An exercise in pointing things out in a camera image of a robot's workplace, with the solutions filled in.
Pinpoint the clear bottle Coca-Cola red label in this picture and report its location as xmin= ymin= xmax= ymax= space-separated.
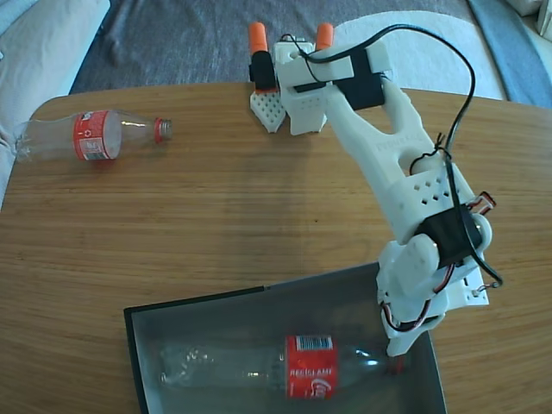
xmin=159 ymin=334 xmax=409 ymax=400

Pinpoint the clear bottle barcode red label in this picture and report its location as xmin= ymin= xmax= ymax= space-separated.
xmin=15 ymin=110 xmax=175 ymax=163

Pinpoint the grey cardboard box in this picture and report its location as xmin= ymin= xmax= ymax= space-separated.
xmin=123 ymin=260 xmax=449 ymax=414

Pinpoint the white cloth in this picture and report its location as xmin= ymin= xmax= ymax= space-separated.
xmin=334 ymin=10 xmax=505 ymax=103

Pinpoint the blue cloth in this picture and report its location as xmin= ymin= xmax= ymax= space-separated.
xmin=467 ymin=0 xmax=552 ymax=109

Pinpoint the orange black table clamp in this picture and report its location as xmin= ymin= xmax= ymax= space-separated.
xmin=248 ymin=21 xmax=277 ymax=94
xmin=316 ymin=22 xmax=336 ymax=52

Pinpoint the grey textured rug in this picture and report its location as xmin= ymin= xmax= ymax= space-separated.
xmin=68 ymin=0 xmax=505 ymax=96

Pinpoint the white cushion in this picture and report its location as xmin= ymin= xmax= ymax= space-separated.
xmin=0 ymin=0 xmax=111 ymax=208

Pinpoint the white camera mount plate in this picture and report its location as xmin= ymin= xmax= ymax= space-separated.
xmin=443 ymin=258 xmax=492 ymax=311

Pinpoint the black camera cable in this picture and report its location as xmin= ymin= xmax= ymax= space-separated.
xmin=286 ymin=24 xmax=505 ymax=290

